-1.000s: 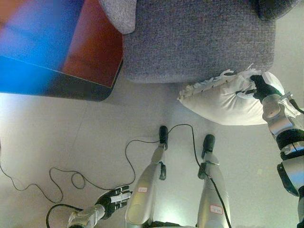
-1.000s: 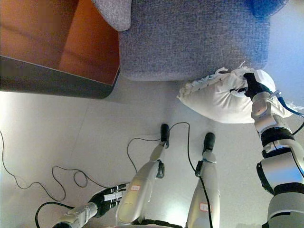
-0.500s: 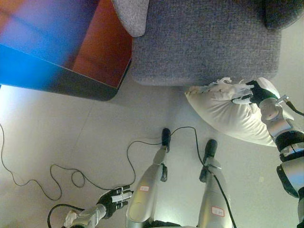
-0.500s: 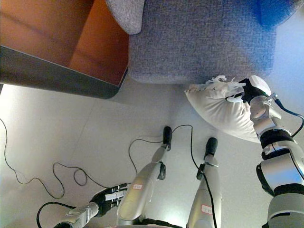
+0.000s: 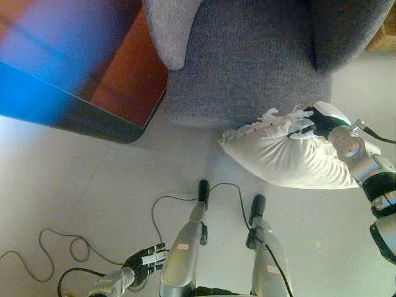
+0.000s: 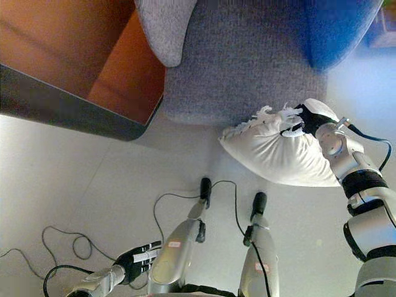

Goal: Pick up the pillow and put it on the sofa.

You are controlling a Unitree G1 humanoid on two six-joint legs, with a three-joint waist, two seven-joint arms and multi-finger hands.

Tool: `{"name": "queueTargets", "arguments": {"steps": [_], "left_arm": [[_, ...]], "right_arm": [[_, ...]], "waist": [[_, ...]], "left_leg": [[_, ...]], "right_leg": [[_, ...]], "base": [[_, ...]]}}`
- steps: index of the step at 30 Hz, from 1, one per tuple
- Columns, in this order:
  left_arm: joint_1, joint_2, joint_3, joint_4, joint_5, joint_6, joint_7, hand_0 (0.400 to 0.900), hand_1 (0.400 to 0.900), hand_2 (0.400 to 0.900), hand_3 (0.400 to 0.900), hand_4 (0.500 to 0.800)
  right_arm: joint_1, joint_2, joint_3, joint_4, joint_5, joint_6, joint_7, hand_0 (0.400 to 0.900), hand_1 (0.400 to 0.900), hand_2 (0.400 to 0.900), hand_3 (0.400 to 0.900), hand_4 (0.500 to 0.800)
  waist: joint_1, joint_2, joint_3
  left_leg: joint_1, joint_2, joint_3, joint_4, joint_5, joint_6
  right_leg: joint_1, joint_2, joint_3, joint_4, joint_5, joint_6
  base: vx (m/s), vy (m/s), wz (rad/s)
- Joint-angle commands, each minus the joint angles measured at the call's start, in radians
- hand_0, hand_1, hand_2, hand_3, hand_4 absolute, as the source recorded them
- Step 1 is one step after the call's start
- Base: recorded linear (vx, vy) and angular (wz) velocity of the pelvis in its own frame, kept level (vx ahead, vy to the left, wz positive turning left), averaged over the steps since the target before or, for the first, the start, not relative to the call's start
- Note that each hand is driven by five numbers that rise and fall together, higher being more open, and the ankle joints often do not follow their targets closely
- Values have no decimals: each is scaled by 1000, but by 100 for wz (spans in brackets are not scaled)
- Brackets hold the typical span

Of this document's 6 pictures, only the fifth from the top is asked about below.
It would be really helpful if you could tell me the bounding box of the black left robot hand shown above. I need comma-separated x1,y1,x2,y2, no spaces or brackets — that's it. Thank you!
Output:
121,243,170,282

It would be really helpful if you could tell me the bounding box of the white fringed pillow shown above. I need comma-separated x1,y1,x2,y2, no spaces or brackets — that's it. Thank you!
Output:
218,106,361,190

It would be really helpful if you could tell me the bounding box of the silver right robot leg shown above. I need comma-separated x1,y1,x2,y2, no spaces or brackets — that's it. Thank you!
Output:
246,194,293,297

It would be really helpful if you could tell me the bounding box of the brown cabinet with dark edge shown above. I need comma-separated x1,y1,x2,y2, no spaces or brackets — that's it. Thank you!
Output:
0,0,170,145

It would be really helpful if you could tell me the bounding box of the grey fabric armchair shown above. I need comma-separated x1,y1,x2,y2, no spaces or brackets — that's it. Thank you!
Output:
144,0,395,129

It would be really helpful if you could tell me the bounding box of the thin black floor cable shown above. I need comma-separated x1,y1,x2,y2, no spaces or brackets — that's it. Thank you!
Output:
0,182,252,283

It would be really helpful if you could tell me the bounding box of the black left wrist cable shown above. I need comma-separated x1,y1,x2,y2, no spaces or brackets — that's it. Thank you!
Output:
58,267,108,297

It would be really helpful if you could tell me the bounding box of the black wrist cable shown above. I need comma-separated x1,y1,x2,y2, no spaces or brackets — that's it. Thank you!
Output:
58,267,108,297
361,126,396,144

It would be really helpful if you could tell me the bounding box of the black cable on right leg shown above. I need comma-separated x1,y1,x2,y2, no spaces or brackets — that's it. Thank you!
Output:
247,228,294,297

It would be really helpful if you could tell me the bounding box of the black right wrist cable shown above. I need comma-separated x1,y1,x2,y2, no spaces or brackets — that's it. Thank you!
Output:
361,126,396,144

